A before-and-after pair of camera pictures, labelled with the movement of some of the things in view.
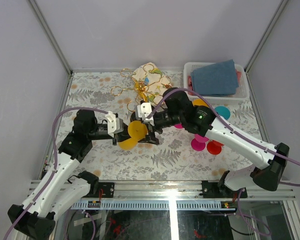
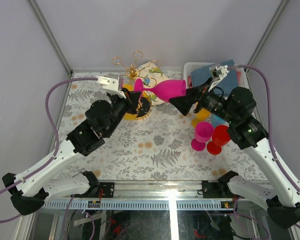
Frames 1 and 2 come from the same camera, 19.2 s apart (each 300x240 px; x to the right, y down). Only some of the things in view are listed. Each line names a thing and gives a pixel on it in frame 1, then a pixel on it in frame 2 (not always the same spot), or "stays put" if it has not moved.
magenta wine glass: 198,143 stays put
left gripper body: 118,138 to 125,103
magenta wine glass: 178,125 to 164,90
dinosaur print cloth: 151,83 stays put
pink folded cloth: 190,85 stays put
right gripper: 150,138 to 184,103
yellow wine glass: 137,131 to 130,116
